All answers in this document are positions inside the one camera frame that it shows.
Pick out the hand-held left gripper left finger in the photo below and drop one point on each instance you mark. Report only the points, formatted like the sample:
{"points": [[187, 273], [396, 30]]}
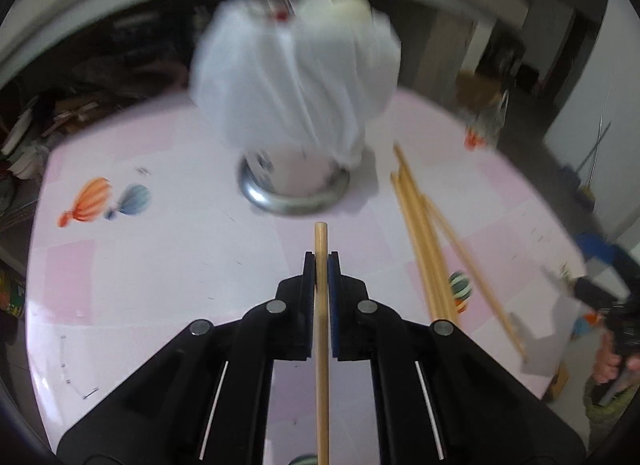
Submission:
{"points": [[309, 305]]}

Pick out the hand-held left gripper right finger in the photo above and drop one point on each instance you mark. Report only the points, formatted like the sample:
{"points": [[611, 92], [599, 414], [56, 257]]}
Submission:
{"points": [[334, 315]]}

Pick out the white printed plastic bag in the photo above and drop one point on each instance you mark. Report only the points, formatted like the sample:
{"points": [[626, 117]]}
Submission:
{"points": [[290, 85]]}

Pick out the brown cardboard box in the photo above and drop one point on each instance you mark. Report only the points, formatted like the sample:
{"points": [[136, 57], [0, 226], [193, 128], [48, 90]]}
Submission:
{"points": [[480, 92]]}

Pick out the person's right forearm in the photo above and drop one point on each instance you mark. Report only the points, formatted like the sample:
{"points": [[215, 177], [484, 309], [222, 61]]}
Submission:
{"points": [[607, 415]]}

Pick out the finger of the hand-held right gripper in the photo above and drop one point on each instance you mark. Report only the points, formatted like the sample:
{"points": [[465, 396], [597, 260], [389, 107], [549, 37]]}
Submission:
{"points": [[592, 291], [600, 251]]}

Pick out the colourful printed box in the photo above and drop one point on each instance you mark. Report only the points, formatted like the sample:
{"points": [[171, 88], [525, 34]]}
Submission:
{"points": [[10, 295]]}

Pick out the person's right hand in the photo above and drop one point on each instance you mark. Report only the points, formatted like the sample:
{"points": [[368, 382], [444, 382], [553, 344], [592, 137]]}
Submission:
{"points": [[607, 360]]}

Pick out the steel utensil holder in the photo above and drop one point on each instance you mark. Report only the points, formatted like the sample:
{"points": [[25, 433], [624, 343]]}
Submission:
{"points": [[295, 205]]}

